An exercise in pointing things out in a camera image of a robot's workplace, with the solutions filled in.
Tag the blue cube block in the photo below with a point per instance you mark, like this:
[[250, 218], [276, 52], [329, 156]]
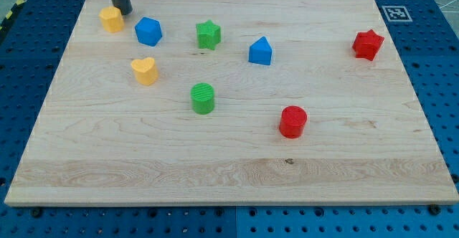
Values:
[[148, 31]]

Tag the light wooden board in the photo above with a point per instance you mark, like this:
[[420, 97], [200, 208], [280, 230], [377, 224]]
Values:
[[103, 139]]

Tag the green cylinder block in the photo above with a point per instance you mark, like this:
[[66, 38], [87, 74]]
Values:
[[202, 98]]

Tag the red cylinder block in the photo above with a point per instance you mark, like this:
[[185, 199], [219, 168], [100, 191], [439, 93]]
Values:
[[293, 121]]

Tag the blue triangle block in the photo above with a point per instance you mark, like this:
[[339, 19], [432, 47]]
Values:
[[260, 52]]

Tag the green star block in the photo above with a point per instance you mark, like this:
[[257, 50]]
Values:
[[208, 35]]

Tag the yellow heart block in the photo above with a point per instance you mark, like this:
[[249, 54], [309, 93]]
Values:
[[145, 70]]

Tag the red star block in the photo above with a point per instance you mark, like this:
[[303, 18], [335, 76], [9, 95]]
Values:
[[367, 44]]

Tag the white fiducial marker tag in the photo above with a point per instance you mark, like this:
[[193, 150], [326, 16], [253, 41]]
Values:
[[395, 13]]

